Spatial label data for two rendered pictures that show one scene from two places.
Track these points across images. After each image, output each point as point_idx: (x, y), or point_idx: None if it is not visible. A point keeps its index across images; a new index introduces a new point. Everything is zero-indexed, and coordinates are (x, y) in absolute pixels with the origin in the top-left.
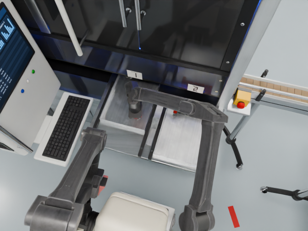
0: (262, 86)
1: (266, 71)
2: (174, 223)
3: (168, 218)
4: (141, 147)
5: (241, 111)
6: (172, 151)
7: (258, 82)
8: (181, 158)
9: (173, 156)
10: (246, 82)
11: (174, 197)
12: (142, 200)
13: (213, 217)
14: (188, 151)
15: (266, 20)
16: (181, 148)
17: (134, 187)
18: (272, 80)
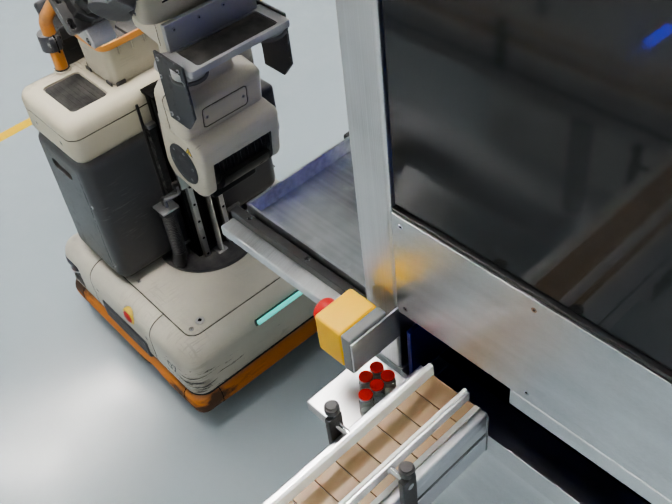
0: (369, 468)
1: (402, 464)
2: (172, 80)
3: (183, 61)
4: None
5: (336, 385)
6: (336, 182)
7: (396, 467)
8: (304, 192)
9: (320, 180)
10: (418, 428)
11: (323, 444)
12: (247, 39)
13: (98, 0)
14: (313, 210)
15: None
16: (329, 201)
17: None
18: (358, 485)
